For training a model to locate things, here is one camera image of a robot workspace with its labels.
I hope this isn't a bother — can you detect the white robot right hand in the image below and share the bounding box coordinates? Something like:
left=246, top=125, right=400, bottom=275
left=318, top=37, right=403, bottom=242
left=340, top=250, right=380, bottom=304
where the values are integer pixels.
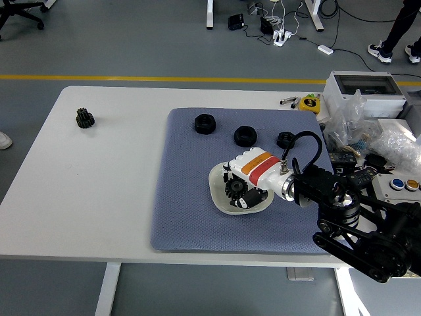
left=222, top=147, right=290, bottom=210

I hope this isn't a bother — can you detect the black stepped gear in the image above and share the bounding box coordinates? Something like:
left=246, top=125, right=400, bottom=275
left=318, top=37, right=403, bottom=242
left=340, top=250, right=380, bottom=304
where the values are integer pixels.
left=75, top=107, right=95, bottom=130
left=225, top=178, right=248, bottom=207

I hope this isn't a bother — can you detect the medium black hex nut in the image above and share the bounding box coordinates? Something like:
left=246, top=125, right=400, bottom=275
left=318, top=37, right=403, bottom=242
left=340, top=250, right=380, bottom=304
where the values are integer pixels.
left=234, top=125, right=257, bottom=148

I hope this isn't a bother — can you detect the small black hex nut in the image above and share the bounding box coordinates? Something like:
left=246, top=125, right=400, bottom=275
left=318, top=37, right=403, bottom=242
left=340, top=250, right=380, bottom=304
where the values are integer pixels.
left=276, top=131, right=295, bottom=149

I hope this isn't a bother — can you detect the large black hex nut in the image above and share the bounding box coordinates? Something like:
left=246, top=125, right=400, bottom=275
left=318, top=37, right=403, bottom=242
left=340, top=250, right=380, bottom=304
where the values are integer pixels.
left=193, top=113, right=217, bottom=135

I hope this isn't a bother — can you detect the grey table control box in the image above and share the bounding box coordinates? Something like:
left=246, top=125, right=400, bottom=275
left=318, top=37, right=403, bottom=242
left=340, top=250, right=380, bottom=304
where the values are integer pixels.
left=285, top=267, right=314, bottom=282

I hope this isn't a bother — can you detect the grey push-button control box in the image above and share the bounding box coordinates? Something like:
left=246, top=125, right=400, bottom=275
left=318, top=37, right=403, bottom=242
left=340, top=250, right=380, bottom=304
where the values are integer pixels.
left=374, top=173, right=421, bottom=203

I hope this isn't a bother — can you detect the white plastic box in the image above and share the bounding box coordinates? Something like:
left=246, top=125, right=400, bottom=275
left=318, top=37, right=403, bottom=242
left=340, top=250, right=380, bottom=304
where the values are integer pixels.
left=376, top=117, right=418, bottom=142

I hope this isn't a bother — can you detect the black charger box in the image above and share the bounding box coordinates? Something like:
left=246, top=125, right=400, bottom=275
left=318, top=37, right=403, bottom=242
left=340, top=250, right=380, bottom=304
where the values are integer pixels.
left=259, top=16, right=274, bottom=35

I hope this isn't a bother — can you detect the white square dish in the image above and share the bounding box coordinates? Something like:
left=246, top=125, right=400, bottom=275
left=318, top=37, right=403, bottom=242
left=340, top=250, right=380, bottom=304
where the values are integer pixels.
left=208, top=161, right=274, bottom=215

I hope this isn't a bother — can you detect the black silver marker pen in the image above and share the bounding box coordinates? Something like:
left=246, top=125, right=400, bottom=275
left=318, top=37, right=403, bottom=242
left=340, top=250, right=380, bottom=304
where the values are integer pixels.
left=280, top=96, right=301, bottom=109

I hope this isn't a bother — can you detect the yellow tape measure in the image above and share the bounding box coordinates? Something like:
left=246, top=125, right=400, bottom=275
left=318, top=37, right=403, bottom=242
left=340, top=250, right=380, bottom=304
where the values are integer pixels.
left=298, top=94, right=322, bottom=115

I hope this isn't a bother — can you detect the blue-grey textured mat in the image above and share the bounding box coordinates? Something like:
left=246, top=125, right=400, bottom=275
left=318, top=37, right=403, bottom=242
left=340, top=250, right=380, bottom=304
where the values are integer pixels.
left=150, top=107, right=352, bottom=254

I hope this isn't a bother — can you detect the black digital panel meter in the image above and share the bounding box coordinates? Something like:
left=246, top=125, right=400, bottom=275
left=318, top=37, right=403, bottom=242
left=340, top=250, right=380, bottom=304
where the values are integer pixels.
left=348, top=167, right=379, bottom=187
left=328, top=151, right=358, bottom=167

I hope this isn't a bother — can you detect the clear plastic bag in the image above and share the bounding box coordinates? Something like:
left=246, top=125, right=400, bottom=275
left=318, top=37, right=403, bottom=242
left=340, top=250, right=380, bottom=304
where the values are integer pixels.
left=324, top=89, right=379, bottom=155

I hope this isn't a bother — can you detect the black plastic part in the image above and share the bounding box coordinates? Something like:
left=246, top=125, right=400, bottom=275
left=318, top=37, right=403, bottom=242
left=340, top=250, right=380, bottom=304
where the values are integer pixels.
left=364, top=153, right=389, bottom=171

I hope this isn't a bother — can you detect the white power strip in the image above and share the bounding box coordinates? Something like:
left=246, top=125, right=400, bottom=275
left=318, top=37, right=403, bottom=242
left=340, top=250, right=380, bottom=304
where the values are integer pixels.
left=272, top=29, right=293, bottom=47

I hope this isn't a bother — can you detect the bubble wrap bag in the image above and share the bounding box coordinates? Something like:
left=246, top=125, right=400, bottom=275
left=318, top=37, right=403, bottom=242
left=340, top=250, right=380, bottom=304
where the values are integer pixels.
left=373, top=130, right=421, bottom=172

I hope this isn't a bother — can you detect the black power adapter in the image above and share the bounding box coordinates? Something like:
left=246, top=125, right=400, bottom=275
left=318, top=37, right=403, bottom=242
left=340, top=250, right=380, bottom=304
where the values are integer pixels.
left=228, top=14, right=245, bottom=31

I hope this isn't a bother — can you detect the white table leg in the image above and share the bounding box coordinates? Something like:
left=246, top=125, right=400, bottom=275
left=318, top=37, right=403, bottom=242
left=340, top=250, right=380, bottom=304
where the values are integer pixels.
left=95, top=263, right=122, bottom=316
left=334, top=267, right=362, bottom=316

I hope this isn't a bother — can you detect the white desk leg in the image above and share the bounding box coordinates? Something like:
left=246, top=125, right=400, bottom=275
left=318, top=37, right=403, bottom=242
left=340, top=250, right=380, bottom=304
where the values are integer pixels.
left=304, top=0, right=326, bottom=32
left=206, top=0, right=215, bottom=30

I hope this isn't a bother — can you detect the person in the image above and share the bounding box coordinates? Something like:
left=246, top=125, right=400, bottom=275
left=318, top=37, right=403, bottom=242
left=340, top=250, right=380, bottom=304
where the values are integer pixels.
left=367, top=0, right=421, bottom=65

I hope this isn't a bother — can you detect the black office chair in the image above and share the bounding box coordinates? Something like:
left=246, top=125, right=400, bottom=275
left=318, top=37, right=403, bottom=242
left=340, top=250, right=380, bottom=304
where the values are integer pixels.
left=0, top=0, right=49, bottom=40

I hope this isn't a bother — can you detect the grey electrical enclosure box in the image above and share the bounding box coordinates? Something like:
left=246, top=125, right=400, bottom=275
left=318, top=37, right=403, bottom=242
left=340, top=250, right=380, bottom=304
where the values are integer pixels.
left=322, top=71, right=407, bottom=119

